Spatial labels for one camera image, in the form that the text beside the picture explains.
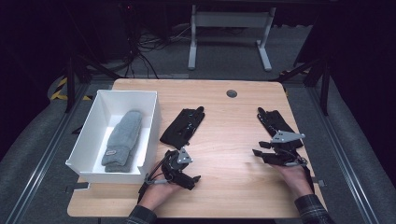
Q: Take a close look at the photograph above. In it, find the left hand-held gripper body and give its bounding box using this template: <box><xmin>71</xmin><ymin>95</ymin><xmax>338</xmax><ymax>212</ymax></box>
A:
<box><xmin>162</xmin><ymin>147</ymin><xmax>194</xmax><ymax>185</ymax></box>

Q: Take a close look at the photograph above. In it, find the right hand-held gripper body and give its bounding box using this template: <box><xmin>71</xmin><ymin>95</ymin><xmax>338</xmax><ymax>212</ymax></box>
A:
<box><xmin>262</xmin><ymin>130</ymin><xmax>309</xmax><ymax>168</ymax></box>

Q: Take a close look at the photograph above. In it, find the black glove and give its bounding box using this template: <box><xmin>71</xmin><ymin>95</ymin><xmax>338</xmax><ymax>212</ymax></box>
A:
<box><xmin>159</xmin><ymin>105</ymin><xmax>206</xmax><ymax>150</ymax></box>
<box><xmin>257</xmin><ymin>106</ymin><xmax>304</xmax><ymax>149</ymax></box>

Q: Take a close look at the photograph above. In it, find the grey mitten with label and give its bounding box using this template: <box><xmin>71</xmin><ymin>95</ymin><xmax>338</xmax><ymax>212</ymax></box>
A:
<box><xmin>101</xmin><ymin>109</ymin><xmax>144</xmax><ymax>167</ymax></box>

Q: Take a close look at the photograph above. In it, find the white box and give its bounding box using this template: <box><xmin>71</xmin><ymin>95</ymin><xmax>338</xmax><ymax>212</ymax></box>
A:
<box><xmin>64</xmin><ymin>89</ymin><xmax>163</xmax><ymax>185</ymax></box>

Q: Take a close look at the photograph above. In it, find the person's right hand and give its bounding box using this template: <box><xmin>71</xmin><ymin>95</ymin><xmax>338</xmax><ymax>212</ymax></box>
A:
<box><xmin>273</xmin><ymin>162</ymin><xmax>315</xmax><ymax>199</ymax></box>

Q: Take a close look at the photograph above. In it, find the black tripod stand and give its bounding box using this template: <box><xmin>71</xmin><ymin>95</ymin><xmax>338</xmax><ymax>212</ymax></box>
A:
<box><xmin>269</xmin><ymin>55</ymin><xmax>332</xmax><ymax>117</ymax></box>
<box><xmin>64</xmin><ymin>52</ymin><xmax>122</xmax><ymax>114</ymax></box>

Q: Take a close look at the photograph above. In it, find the white metal stand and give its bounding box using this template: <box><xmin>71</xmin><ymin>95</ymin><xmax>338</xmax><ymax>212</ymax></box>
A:
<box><xmin>187</xmin><ymin>4</ymin><xmax>277</xmax><ymax>73</ymax></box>

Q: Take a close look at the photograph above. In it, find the yellow and black floor tape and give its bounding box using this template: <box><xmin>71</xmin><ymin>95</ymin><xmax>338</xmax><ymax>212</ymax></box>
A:
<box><xmin>49</xmin><ymin>77</ymin><xmax>93</xmax><ymax>102</ymax></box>

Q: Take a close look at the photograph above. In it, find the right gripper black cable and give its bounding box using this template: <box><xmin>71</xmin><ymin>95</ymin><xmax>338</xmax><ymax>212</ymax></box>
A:
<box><xmin>284</xmin><ymin>153</ymin><xmax>316</xmax><ymax>191</ymax></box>

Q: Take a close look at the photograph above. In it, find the black table bracket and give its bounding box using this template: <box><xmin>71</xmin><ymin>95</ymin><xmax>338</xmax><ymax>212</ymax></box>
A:
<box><xmin>311</xmin><ymin>176</ymin><xmax>326</xmax><ymax>189</ymax></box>

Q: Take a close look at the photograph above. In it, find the aluminium floor rail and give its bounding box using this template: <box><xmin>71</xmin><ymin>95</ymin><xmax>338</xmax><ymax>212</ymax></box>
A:
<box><xmin>4</xmin><ymin>83</ymin><xmax>92</xmax><ymax>224</ymax></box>
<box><xmin>306</xmin><ymin>87</ymin><xmax>379</xmax><ymax>224</ymax></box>

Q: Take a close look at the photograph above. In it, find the bundle of black floor cables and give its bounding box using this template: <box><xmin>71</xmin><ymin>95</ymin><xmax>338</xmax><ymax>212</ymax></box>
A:
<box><xmin>120</xmin><ymin>24</ymin><xmax>192</xmax><ymax>79</ymax></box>

